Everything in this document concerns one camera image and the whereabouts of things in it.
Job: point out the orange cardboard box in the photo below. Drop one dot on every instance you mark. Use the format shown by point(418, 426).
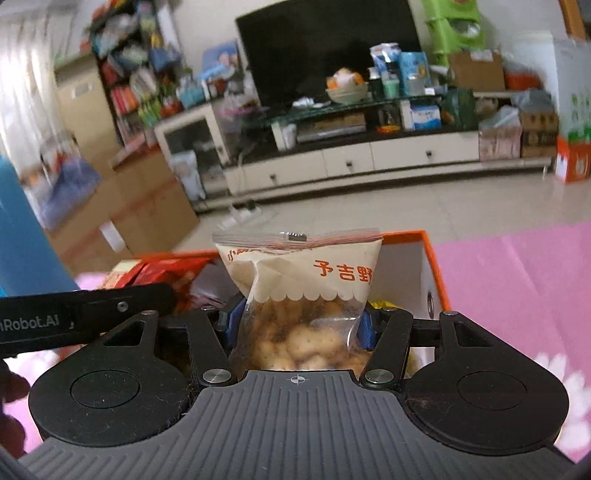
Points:
point(431, 272)

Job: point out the cream biscuit snack packet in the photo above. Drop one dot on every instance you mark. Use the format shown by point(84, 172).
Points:
point(300, 277)

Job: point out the dark bookshelf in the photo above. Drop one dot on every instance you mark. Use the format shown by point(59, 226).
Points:
point(134, 69)

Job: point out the orange carton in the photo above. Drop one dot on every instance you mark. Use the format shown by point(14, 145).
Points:
point(572, 161)

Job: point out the red snack packet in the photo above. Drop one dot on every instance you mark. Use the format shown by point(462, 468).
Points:
point(161, 274)

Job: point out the yellow snack packet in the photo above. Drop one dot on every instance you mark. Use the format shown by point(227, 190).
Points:
point(388, 305)

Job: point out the large brown cardboard box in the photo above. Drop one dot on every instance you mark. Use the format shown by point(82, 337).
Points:
point(138, 207)

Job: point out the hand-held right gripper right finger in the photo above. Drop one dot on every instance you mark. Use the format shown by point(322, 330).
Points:
point(367, 330)

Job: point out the beige standing air conditioner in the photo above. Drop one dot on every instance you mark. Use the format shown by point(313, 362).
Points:
point(83, 106)

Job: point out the picture frame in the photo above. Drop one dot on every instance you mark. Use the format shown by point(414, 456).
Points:
point(221, 57)

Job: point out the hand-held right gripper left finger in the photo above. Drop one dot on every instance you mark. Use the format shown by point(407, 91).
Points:
point(233, 325)

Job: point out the white TV stand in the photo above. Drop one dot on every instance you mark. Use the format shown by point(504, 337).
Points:
point(406, 157)

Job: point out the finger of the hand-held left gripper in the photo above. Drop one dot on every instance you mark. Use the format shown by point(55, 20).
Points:
point(124, 304)

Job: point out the pink tablecloth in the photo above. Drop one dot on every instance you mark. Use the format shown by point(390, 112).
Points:
point(508, 286)

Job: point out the small brown cardboard box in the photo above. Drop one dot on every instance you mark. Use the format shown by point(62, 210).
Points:
point(478, 71)

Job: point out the black television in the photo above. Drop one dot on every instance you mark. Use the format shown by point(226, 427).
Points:
point(323, 46)

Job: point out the green plastic rack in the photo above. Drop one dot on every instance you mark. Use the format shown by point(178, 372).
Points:
point(455, 27)

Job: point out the light blue packet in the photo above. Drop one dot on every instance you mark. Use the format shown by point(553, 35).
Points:
point(414, 74)

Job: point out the white power strip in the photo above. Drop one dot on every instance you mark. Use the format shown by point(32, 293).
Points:
point(244, 214)

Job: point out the blue white milk carton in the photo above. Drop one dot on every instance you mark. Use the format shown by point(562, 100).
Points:
point(384, 57)

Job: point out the fruit basket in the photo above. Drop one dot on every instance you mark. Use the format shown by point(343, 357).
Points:
point(347, 90)

